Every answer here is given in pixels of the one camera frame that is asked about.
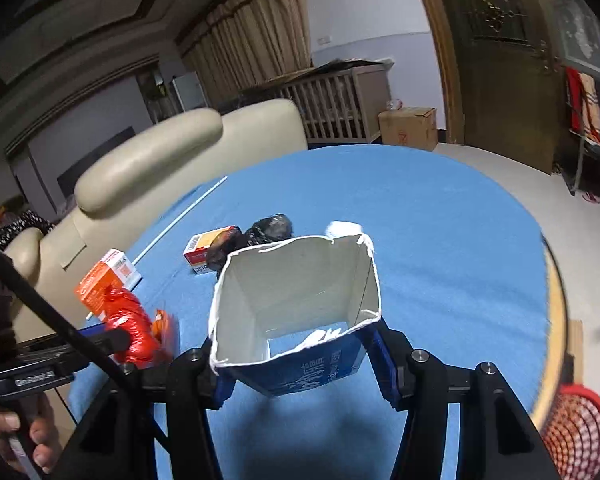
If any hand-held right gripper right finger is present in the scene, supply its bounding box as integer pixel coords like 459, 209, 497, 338
360, 320, 551, 480

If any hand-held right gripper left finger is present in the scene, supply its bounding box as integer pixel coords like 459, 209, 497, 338
55, 337, 238, 480

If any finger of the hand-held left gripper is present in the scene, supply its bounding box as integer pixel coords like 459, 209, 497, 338
77, 327, 133, 360

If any red plastic bag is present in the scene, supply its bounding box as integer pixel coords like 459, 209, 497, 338
102, 287, 174, 365

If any blue and white carton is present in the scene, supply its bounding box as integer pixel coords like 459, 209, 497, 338
208, 232, 382, 398

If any person's left hand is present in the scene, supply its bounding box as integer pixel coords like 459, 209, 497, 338
0, 397, 63, 477

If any orange cardboard box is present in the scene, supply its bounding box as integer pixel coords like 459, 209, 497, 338
74, 248, 143, 322

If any blue tablecloth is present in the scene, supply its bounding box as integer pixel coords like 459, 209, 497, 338
67, 142, 548, 480

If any orange and white small box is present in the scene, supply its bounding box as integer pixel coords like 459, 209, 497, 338
183, 226, 241, 276

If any white crumpled tissue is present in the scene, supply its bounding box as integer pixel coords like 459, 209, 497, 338
325, 221, 364, 241

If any thin white stick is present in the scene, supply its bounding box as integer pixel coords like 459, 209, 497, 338
85, 175, 229, 321

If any black white patterned cloth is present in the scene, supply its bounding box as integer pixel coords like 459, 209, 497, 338
0, 207, 56, 251

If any black plastic bag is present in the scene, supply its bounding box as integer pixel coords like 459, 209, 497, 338
207, 213, 295, 273

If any black television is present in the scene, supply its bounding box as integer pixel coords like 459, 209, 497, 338
56, 125, 137, 196

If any beige leather sofa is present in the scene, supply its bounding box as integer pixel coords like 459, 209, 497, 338
2, 98, 309, 341

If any red mesh basket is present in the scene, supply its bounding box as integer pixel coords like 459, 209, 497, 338
540, 384, 600, 480

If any brown cardboard box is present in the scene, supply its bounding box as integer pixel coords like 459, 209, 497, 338
378, 107, 438, 152

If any wooden cabinet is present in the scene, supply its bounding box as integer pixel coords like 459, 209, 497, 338
240, 62, 396, 145

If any white refrigerator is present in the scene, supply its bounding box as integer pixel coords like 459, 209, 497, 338
172, 71, 208, 113

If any wooden door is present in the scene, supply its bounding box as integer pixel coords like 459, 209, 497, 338
410, 0, 571, 176

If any red striped towel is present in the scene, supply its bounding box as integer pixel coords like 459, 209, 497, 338
565, 67, 600, 147

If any beige curtain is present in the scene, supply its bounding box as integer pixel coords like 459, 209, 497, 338
177, 0, 313, 106

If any framed picture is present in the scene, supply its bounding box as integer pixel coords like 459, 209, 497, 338
537, 0, 600, 81

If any black cable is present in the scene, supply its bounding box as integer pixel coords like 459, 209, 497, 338
0, 234, 173, 461

